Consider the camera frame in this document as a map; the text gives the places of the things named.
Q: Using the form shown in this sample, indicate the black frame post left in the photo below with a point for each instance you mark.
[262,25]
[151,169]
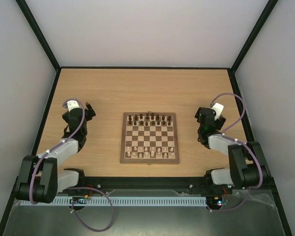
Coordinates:
[26,11]

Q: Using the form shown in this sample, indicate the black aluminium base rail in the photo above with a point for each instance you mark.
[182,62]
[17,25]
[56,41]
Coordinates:
[150,184]

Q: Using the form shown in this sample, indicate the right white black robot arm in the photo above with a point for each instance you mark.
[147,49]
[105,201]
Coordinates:
[247,163]

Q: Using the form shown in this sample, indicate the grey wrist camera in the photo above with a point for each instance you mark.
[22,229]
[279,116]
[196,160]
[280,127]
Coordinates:
[218,109]
[71,104]

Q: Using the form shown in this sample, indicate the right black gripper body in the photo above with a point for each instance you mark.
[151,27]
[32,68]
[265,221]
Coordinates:
[220,122]

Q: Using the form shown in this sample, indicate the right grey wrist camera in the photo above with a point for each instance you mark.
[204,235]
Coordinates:
[218,109]

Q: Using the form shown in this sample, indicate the wooden chess board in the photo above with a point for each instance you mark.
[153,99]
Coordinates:
[142,136]

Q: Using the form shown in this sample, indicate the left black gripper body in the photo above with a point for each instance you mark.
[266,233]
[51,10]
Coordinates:
[89,116]

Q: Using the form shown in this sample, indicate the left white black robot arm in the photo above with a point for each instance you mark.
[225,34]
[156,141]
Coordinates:
[46,164]

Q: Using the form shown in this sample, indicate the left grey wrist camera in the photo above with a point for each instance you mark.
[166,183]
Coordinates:
[71,104]

